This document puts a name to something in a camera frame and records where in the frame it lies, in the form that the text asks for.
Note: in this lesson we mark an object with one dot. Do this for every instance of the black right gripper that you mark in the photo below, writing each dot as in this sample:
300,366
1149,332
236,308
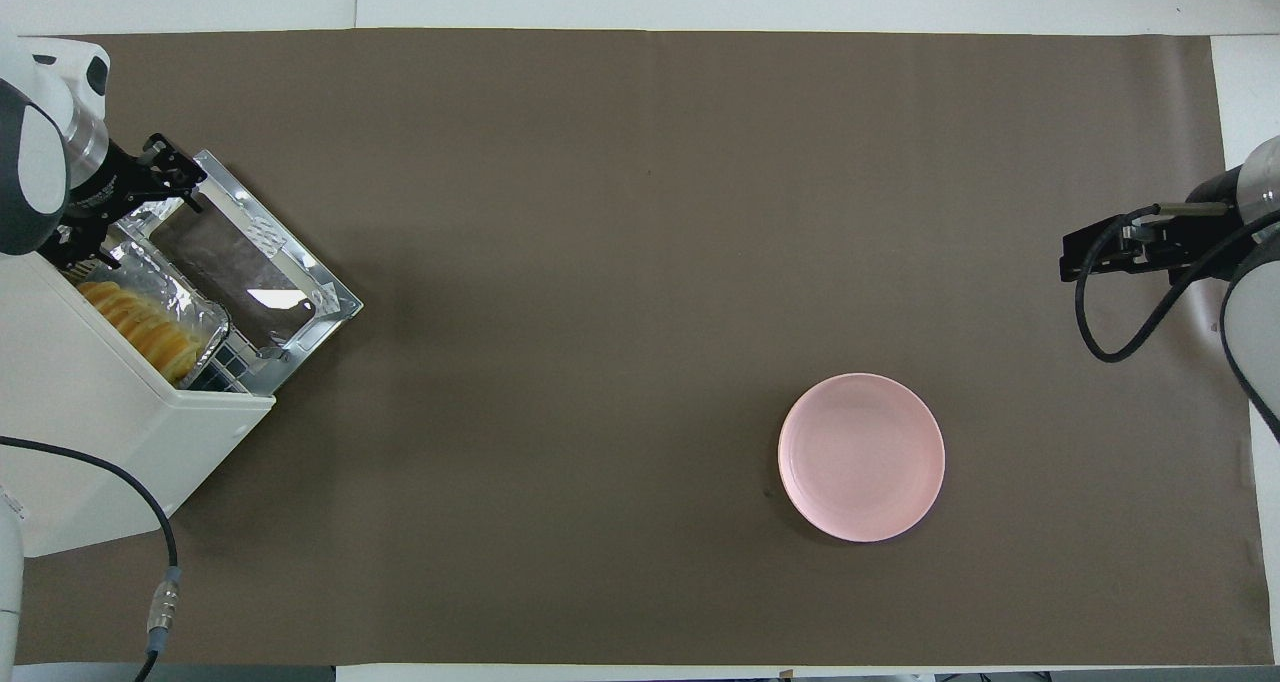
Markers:
1210,247

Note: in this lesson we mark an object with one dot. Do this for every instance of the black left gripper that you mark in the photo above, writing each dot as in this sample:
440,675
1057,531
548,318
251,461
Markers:
125,182

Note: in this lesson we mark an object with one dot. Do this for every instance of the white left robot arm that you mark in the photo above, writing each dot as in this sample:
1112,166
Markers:
40,152

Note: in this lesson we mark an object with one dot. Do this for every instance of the glass oven door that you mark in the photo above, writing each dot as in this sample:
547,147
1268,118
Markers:
320,297

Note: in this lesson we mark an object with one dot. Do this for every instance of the pink round plate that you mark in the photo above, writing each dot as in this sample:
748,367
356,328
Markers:
860,457

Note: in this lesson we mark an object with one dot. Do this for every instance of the brown table mat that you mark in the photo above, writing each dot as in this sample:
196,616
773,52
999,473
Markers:
600,362

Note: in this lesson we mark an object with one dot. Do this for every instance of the aluminium foil tray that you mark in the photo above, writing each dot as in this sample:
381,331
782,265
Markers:
185,297

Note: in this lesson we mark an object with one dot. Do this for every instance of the cream toaster oven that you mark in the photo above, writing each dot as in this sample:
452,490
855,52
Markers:
90,442

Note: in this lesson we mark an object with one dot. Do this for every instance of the sliced yellow bread loaf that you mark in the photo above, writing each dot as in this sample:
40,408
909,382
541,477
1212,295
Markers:
145,327

